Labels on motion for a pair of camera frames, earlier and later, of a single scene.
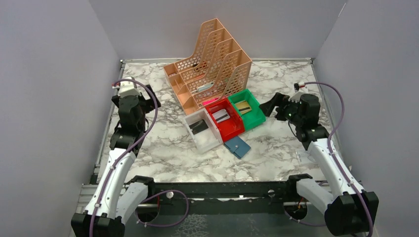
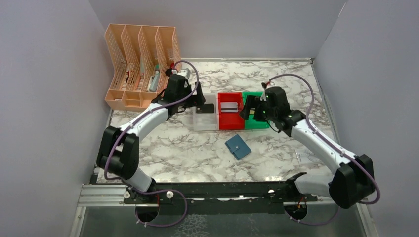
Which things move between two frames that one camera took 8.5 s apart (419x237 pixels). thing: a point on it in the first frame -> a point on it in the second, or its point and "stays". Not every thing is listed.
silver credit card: [221, 115] -> [229, 106]
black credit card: [198, 126] -> [206, 108]
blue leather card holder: [237, 146] stays
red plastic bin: [230, 127] -> [230, 121]
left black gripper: [144, 102] -> [197, 99]
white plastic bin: [206, 139] -> [207, 121]
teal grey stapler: [209, 85] -> [153, 82]
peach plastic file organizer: [220, 69] -> [145, 56]
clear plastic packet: [303, 158] stays
